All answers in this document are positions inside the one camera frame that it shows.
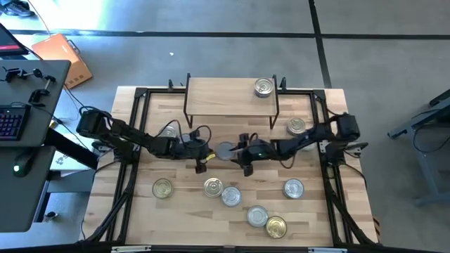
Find black desk clamp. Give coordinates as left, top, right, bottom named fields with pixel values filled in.
left=27, top=89, right=51, bottom=108
left=2, top=65, right=28, bottom=83

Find person's shoe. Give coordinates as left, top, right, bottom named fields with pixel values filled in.
left=0, top=0, right=36, bottom=18

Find silver lid albacore tuna can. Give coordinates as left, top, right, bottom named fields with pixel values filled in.
left=283, top=178, right=305, bottom=200
left=221, top=186, right=243, bottom=207
left=246, top=205, right=269, bottom=228

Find white box with logo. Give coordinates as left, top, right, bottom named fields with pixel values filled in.
left=49, top=133, right=98, bottom=179

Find white table edge bracket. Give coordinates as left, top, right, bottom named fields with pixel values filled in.
left=110, top=245, right=153, bottom=253
left=307, top=247, right=349, bottom=253

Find wooden shelf black metal legs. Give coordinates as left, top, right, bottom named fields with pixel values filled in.
left=181, top=72, right=281, bottom=130

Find black computer monitor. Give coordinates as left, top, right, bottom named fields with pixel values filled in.
left=0, top=22, right=30, bottom=60

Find orange cardboard box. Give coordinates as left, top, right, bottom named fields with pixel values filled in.
left=30, top=33, right=94, bottom=90

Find black backlit keyboard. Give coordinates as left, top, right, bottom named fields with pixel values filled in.
left=0, top=104, right=32, bottom=141

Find black office desk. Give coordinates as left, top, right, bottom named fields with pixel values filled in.
left=0, top=59, right=100, bottom=233

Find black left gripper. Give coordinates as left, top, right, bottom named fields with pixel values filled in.
left=181, top=129, right=226, bottom=175

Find black aluminium rig frame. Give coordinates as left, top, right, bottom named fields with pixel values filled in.
left=83, top=79, right=380, bottom=247

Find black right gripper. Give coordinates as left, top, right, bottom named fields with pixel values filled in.
left=229, top=132, right=278, bottom=178

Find gold lid tuna can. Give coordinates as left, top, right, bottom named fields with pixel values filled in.
left=265, top=216, right=288, bottom=239
left=151, top=178, right=174, bottom=200

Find grey metal stand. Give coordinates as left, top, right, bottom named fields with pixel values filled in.
left=387, top=89, right=450, bottom=207

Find blue label ring-pull can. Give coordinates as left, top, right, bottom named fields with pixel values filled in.
left=160, top=125, right=179, bottom=140
left=286, top=117, right=307, bottom=136
left=253, top=77, right=276, bottom=98
left=202, top=177, right=224, bottom=198

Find black computer mouse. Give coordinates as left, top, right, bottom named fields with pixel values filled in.
left=12, top=149, right=35, bottom=178

